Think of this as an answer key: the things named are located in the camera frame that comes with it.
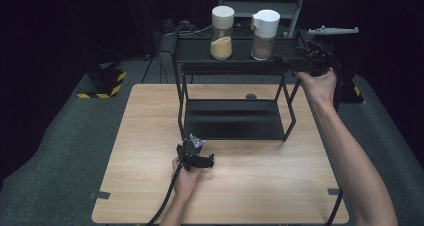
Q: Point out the grey tape piece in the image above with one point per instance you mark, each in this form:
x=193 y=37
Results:
x=100 y=195
x=333 y=191

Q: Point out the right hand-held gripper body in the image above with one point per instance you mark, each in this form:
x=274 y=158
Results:
x=316 y=56

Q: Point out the person's right hand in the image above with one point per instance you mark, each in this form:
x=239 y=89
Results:
x=318 y=86

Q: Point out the yellow spice jar white lid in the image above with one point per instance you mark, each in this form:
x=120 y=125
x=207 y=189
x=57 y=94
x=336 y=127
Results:
x=222 y=26

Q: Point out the person's left hand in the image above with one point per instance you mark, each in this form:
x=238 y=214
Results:
x=185 y=182

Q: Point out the black metal two-tier rack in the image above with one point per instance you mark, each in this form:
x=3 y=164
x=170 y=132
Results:
x=233 y=119

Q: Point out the brown spice jar white lid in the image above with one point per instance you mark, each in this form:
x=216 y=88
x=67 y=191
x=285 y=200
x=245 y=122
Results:
x=265 y=29

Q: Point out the yellow black striped stand base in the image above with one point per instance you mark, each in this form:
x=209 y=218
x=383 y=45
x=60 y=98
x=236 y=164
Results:
x=353 y=89
x=105 y=81

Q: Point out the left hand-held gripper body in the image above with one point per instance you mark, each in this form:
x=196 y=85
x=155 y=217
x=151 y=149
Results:
x=190 y=151

